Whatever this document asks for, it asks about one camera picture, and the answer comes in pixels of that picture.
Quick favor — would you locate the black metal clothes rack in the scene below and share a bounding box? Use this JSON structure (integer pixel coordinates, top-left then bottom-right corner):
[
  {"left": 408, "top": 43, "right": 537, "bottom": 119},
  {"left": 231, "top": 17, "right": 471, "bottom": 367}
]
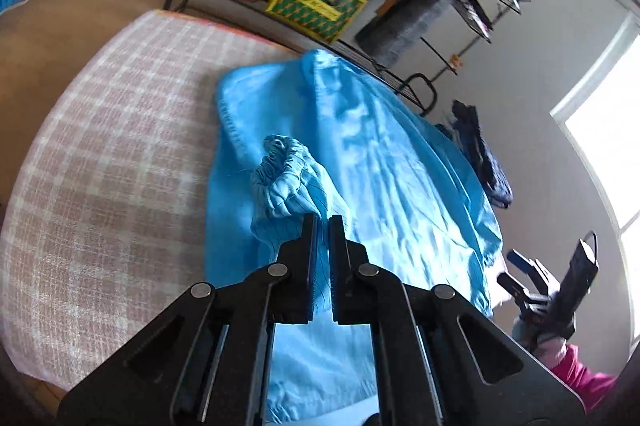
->
[{"left": 162, "top": 0, "right": 542, "bottom": 118}]

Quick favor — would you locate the pink plaid bed cover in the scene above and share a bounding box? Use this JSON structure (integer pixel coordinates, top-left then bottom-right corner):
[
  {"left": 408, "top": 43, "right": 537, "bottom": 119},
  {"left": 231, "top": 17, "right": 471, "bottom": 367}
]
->
[{"left": 1, "top": 10, "right": 293, "bottom": 389}]

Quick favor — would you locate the pink right sleeve forearm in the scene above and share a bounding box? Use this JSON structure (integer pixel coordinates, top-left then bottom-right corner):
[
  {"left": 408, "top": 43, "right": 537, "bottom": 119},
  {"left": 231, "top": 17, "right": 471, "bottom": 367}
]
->
[{"left": 551, "top": 344, "right": 617, "bottom": 412}]

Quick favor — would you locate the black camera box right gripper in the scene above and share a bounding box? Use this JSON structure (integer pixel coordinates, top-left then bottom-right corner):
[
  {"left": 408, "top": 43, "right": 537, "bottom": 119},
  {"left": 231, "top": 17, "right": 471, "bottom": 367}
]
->
[{"left": 552, "top": 230, "right": 599, "bottom": 323}]

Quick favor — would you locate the yellow green storage box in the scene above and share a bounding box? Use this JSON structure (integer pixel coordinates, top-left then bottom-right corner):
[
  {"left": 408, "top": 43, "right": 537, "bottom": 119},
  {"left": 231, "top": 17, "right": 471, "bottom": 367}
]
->
[{"left": 265, "top": 0, "right": 368, "bottom": 44}]

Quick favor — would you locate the navy folded clothes pile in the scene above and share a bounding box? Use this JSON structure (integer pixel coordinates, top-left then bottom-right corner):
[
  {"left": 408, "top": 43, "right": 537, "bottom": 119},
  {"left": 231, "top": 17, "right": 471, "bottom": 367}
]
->
[{"left": 436, "top": 100, "right": 514, "bottom": 209}]

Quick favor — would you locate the light blue striped garment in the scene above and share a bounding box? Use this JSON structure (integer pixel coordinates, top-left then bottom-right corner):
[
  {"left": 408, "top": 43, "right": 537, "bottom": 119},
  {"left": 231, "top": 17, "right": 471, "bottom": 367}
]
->
[{"left": 203, "top": 48, "right": 505, "bottom": 425}]

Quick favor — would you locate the white gloved right hand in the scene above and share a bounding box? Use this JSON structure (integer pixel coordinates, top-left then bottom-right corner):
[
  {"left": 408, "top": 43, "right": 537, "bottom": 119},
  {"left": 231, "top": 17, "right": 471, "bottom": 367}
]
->
[{"left": 511, "top": 318, "right": 567, "bottom": 368}]

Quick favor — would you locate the black wire mesh basket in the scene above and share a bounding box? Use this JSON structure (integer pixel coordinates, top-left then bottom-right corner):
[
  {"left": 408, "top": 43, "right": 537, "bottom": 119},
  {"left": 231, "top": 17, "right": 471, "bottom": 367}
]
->
[{"left": 452, "top": 0, "right": 522, "bottom": 43}]

